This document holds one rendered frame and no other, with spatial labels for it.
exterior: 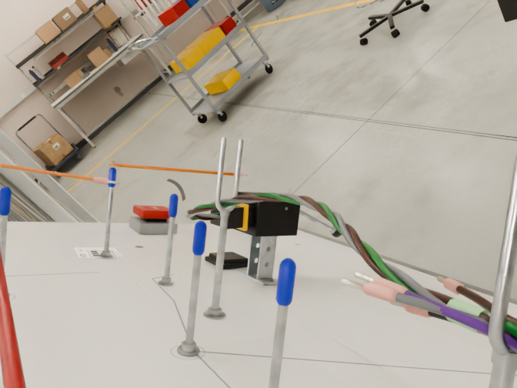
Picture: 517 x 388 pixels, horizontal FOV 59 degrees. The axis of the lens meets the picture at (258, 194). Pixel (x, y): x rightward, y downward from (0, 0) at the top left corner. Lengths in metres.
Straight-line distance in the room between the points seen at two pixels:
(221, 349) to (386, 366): 0.11
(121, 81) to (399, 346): 8.43
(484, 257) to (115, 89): 7.57
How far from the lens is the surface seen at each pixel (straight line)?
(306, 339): 0.36
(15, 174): 1.14
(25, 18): 8.63
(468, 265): 1.82
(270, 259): 0.49
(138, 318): 0.37
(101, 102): 8.65
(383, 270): 0.18
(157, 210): 0.67
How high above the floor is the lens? 1.34
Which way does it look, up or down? 27 degrees down
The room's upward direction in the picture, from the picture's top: 39 degrees counter-clockwise
